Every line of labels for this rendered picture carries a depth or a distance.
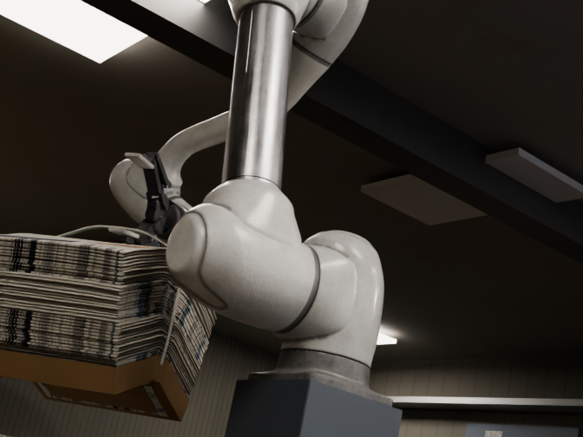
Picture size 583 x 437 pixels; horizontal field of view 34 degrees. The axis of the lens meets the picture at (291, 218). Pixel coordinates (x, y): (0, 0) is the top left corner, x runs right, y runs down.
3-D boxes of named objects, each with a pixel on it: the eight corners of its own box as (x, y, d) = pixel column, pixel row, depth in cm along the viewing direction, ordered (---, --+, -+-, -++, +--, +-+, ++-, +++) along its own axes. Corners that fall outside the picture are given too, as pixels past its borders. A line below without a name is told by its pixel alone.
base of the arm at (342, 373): (412, 414, 160) (418, 381, 162) (311, 380, 148) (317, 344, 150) (341, 412, 174) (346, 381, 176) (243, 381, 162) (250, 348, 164)
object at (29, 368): (114, 394, 150) (116, 367, 149) (-42, 369, 158) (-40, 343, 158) (159, 379, 165) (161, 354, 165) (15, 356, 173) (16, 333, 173)
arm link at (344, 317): (392, 373, 160) (413, 248, 167) (309, 342, 150) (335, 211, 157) (330, 374, 172) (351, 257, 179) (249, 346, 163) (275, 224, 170)
